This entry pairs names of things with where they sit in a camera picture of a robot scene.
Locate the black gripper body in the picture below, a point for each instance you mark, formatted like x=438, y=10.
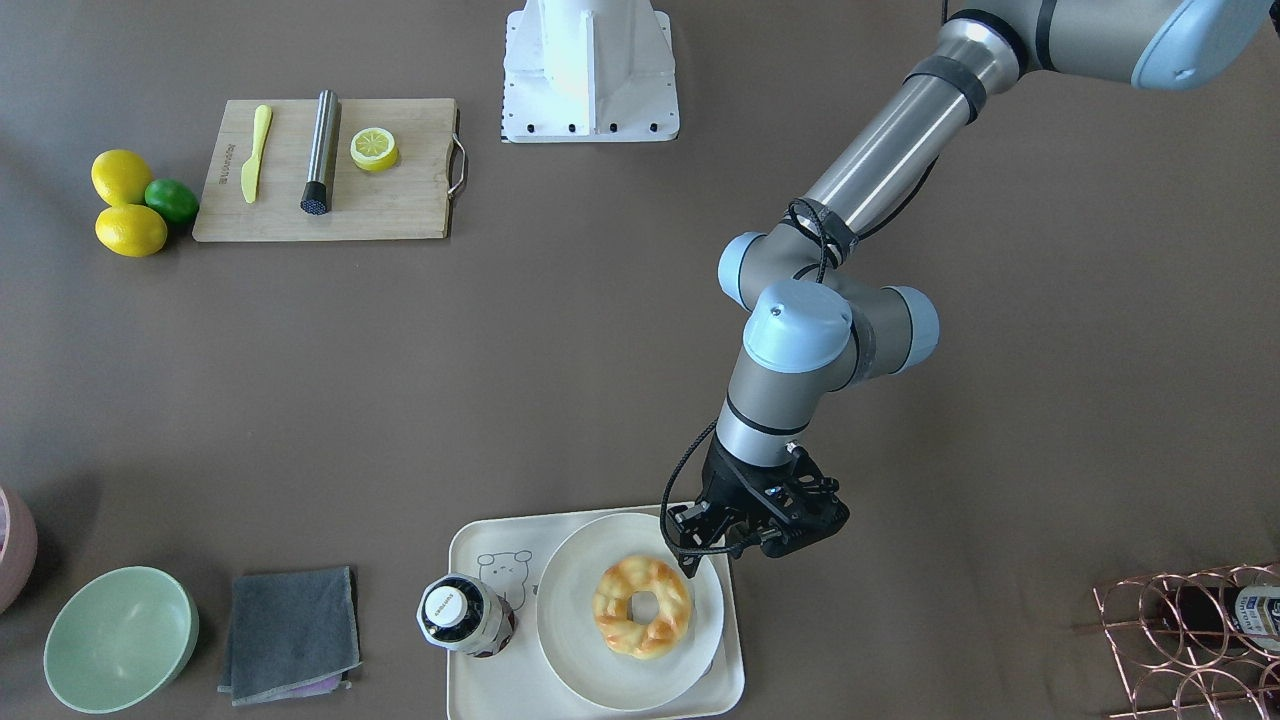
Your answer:
x=722, y=484

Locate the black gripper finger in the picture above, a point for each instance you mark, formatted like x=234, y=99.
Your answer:
x=697, y=531
x=744, y=535

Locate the white round plate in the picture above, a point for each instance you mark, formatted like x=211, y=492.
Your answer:
x=575, y=648

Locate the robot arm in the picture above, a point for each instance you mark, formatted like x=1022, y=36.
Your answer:
x=812, y=330

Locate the braided donut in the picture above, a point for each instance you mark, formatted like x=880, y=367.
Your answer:
x=611, y=600

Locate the cream rabbit tray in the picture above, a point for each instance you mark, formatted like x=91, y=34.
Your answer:
x=510, y=555

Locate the brown tea bottle on tray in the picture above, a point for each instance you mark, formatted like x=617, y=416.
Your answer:
x=463, y=615

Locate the grey folded cloth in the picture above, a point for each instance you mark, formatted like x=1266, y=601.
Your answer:
x=292, y=634

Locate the bamboo cutting board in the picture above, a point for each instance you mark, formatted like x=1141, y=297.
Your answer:
x=411, y=201

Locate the tea bottle in rack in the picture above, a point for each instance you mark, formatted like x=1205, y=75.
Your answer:
x=1225, y=618

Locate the lemon half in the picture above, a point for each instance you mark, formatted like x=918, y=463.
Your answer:
x=374, y=149

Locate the steel muddler black tip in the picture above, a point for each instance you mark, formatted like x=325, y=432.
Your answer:
x=318, y=190

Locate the mint green bowl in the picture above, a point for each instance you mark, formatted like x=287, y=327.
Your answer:
x=120, y=639

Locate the yellow plastic knife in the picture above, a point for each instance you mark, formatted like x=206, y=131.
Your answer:
x=250, y=171

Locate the green lime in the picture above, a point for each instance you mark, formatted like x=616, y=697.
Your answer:
x=174, y=201

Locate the whole lemon lower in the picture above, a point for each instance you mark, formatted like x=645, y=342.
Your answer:
x=131, y=230

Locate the whole lemon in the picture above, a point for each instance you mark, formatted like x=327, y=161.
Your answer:
x=120, y=177
x=131, y=230

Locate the whole lemon upper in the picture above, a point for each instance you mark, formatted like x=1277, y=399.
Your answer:
x=120, y=177

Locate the pink ice bowl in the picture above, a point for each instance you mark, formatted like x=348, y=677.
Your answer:
x=20, y=545

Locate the copper wire bottle rack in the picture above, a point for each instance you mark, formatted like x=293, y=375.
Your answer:
x=1162, y=675

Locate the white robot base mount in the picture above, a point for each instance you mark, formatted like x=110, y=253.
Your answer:
x=589, y=72

